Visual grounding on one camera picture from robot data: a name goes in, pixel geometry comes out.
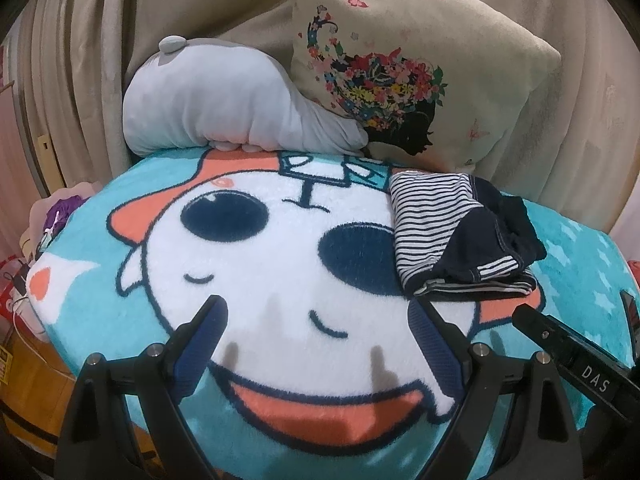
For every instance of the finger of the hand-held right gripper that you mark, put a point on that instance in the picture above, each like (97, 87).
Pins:
(631, 317)
(540, 330)

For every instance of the wooden furniture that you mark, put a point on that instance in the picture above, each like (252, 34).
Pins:
(30, 380)

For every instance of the grey plush pillow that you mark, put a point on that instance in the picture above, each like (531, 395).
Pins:
(215, 100)

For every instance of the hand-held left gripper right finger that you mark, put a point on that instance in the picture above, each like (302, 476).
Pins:
(440, 355)

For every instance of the beige floral printed pillow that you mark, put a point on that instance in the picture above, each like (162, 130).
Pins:
(425, 20)

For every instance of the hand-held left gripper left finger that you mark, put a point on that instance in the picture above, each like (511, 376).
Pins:
(195, 355)

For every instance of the purple cloth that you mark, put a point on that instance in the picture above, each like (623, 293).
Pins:
(60, 212)

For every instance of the navy striped pants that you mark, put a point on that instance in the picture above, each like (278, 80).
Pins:
(450, 230)

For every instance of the beige curtain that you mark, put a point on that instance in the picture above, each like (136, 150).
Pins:
(200, 0)

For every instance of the teal cartoon printed blanket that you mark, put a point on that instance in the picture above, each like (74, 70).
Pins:
(280, 270)

